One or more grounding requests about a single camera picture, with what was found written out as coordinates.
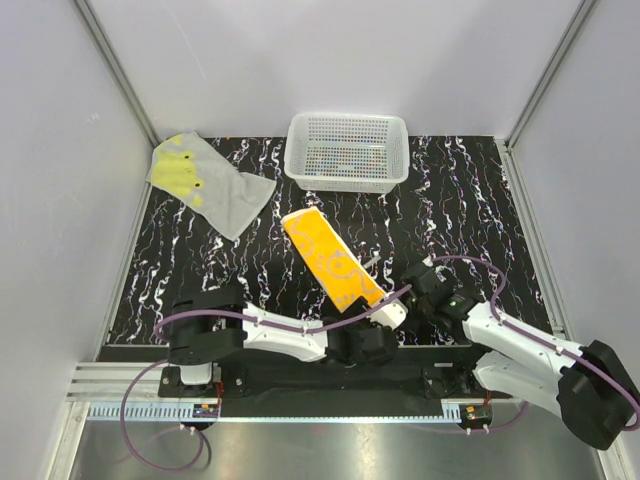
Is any white plastic mesh basket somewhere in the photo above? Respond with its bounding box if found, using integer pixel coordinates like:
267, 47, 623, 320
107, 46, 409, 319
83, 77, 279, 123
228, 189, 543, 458
284, 112, 410, 195

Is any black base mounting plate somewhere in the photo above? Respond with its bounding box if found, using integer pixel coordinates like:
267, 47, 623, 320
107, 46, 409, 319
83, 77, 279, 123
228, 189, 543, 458
158, 345, 487, 412

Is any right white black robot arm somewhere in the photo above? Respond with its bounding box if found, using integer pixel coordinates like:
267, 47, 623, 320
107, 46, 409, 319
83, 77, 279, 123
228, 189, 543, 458
400, 259, 639, 450

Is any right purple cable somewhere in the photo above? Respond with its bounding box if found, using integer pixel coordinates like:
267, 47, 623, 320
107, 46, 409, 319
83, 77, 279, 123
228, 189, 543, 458
424, 255, 640, 435

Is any grey towel yellow frog print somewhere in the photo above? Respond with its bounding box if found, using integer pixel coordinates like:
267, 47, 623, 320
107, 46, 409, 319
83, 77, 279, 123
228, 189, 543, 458
147, 132, 276, 241

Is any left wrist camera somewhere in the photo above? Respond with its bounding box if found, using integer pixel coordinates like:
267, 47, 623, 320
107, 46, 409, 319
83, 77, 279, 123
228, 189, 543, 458
369, 298, 408, 330

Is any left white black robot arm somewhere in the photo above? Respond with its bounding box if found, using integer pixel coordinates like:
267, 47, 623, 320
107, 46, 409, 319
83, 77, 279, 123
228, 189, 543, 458
155, 287, 408, 396

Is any grey and orange towel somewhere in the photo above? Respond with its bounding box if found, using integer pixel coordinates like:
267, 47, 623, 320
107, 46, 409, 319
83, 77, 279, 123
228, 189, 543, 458
281, 207, 386, 312

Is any white slotted cable duct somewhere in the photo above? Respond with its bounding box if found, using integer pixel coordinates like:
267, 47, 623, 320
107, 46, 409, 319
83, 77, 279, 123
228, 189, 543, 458
87, 400, 480, 424

